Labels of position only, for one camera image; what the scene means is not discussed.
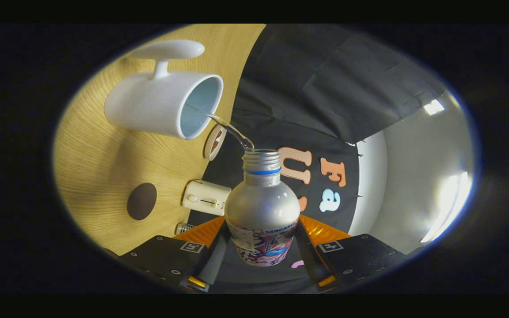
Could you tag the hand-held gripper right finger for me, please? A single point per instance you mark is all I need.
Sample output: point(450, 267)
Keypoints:
point(309, 260)

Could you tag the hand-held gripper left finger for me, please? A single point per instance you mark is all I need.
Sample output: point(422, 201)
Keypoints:
point(214, 260)

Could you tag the silver juice bottle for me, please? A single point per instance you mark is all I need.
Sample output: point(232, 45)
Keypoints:
point(261, 207)

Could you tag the brown round coaster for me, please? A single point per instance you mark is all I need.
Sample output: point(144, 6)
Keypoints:
point(142, 201)

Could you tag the clear juice stream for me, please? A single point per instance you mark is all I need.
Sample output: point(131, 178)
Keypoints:
point(232, 130)

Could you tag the white cup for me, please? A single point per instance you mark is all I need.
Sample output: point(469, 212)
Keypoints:
point(148, 106)

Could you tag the cream white box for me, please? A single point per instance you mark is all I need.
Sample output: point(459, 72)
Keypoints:
point(203, 197)

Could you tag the white oval plate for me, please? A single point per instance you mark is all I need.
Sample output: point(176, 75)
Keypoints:
point(214, 142)

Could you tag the large ceiling light panel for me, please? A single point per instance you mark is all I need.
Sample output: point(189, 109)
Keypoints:
point(449, 207)

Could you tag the wooden table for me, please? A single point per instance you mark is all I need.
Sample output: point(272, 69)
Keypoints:
point(95, 163)

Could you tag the black backdrop cloth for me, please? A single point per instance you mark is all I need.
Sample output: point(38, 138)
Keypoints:
point(316, 88)

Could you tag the ceiling strip light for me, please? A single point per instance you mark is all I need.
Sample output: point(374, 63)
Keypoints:
point(434, 107)

